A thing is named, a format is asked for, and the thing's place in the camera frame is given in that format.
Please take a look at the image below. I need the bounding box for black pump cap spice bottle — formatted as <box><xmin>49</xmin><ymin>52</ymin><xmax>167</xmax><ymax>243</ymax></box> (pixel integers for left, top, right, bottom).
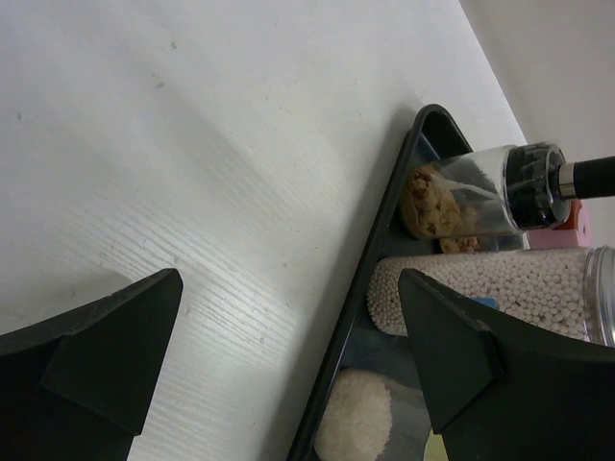
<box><xmin>399</xmin><ymin>143</ymin><xmax>614</xmax><ymax>240</ymax></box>

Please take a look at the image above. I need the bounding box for black plastic tray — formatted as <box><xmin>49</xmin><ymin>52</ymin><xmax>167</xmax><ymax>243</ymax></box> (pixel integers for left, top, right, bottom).
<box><xmin>286</xmin><ymin>104</ymin><xmax>471</xmax><ymax>460</ymax></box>

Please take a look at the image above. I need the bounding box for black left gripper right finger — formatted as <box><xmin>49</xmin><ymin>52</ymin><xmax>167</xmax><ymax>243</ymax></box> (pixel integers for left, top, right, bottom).
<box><xmin>399</xmin><ymin>269</ymin><xmax>614</xmax><ymax>460</ymax></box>

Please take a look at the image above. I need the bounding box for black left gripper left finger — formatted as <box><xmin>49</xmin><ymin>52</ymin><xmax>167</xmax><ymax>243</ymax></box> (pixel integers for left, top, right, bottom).
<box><xmin>1</xmin><ymin>269</ymin><xmax>184</xmax><ymax>460</ymax></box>

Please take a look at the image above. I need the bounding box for yellow cap spice bottle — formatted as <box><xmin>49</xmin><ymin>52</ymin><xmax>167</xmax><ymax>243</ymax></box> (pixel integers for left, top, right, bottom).
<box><xmin>313</xmin><ymin>369</ymin><xmax>449</xmax><ymax>461</ymax></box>

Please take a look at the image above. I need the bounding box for blue label white bead bottle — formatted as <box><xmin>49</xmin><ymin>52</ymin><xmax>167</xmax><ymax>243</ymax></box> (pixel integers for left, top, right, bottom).
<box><xmin>366</xmin><ymin>246</ymin><xmax>614</xmax><ymax>347</ymax></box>

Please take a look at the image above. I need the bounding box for pink cap spice bottle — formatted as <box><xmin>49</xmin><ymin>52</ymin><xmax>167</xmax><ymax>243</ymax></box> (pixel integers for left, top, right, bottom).
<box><xmin>439</xmin><ymin>200</ymin><xmax>592</xmax><ymax>254</ymax></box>

